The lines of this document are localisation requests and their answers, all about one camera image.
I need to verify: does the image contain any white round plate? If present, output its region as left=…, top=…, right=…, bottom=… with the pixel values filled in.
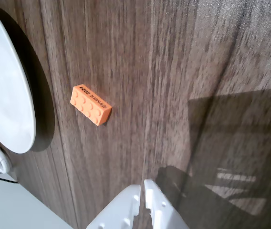
left=0, top=0, right=36, bottom=154

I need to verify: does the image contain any orange lego block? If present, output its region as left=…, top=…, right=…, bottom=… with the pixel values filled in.
left=70, top=83, right=113, bottom=126

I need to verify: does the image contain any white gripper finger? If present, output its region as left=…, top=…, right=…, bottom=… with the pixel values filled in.
left=144, top=178, right=188, bottom=229
left=86, top=184, right=141, bottom=229

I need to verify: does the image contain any thin black cable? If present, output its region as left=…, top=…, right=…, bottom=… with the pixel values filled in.
left=0, top=175, right=19, bottom=185

